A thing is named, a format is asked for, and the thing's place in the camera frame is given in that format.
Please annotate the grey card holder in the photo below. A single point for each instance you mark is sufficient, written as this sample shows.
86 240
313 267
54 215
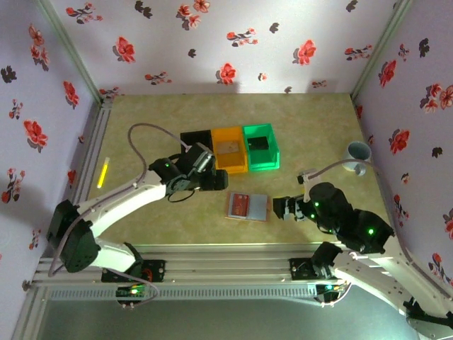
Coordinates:
256 209

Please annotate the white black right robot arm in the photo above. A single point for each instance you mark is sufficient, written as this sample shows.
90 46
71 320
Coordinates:
375 283

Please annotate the bright red card with print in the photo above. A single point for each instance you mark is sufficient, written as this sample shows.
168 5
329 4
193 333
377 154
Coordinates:
240 205

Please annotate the silver beige card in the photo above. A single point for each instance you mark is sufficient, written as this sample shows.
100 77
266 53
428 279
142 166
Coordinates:
229 148

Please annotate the black card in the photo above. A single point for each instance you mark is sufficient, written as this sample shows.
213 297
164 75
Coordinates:
258 144

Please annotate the orange plastic bin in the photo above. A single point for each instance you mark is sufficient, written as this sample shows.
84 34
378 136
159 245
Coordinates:
231 166

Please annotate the green plastic bin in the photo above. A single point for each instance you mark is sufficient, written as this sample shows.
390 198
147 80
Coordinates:
263 163

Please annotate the light blue ceramic mug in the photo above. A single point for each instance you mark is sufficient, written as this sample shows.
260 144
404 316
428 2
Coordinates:
359 150

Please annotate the yellow highlighter pen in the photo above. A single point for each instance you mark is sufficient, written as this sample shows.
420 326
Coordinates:
103 173

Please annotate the right circuit board green light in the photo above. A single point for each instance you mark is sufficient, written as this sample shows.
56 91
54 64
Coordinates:
329 287

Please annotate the circuit board green light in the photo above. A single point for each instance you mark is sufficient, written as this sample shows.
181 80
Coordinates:
132 291
329 287

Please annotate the left circuit board green light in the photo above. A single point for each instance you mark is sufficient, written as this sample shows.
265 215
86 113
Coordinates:
132 291

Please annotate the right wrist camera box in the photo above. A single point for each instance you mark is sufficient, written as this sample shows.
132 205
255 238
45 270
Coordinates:
308 176

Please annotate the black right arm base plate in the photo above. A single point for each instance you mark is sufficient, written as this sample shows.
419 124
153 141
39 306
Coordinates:
297 269

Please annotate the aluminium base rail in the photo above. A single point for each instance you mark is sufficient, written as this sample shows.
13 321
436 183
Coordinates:
226 262

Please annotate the aluminium side rail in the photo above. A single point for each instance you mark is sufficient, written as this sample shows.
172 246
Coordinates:
95 141

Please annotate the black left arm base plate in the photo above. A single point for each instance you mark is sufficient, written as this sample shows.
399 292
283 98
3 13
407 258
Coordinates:
157 271

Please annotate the left aluminium corner post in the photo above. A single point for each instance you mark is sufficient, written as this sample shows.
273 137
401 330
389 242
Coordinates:
70 46

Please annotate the aluminium corner post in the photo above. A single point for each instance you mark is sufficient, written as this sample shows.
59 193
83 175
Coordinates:
378 46
70 46

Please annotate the right aluminium corner post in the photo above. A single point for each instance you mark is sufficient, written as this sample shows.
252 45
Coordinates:
378 46

